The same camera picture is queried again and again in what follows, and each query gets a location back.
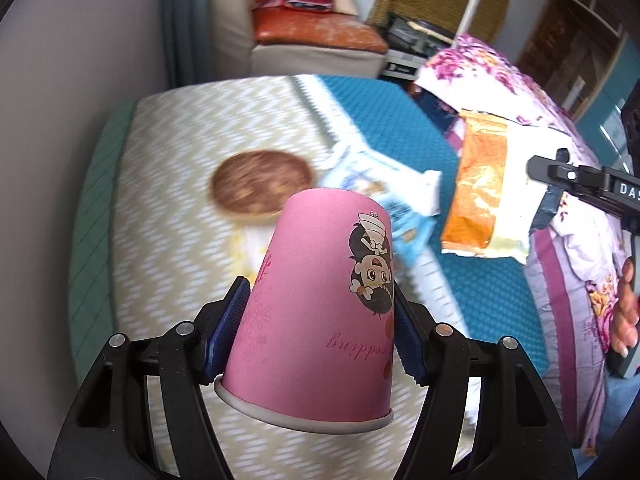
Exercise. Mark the person's right hand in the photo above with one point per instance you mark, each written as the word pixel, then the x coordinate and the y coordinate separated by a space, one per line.
pixel 624 331

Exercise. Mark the teal and beige bed mat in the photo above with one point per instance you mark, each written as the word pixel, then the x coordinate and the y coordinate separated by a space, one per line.
pixel 150 246

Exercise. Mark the orange chip bag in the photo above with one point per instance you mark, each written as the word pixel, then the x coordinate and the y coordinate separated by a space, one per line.
pixel 487 218

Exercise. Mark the wooden shelf cabinet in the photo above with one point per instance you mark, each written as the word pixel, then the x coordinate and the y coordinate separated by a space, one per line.
pixel 572 51

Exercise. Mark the orange sofa cushion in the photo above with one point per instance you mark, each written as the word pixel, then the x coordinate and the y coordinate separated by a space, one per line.
pixel 321 30

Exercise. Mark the floral pink quilt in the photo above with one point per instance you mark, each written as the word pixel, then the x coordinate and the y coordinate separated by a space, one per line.
pixel 576 252

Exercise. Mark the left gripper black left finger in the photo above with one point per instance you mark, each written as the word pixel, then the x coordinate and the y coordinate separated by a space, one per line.
pixel 107 433

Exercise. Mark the beige leather sofa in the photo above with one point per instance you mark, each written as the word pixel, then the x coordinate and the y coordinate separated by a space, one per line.
pixel 236 54

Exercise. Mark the grey window curtain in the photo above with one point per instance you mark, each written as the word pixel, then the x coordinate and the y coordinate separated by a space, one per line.
pixel 185 32

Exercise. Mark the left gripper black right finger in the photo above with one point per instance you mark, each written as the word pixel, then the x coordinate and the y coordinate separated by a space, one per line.
pixel 486 414

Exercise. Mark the light blue snack wrapper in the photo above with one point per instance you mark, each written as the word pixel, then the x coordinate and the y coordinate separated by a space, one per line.
pixel 410 197

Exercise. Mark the pink cartoon paper cup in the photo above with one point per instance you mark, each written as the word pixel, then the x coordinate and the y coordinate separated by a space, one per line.
pixel 314 349

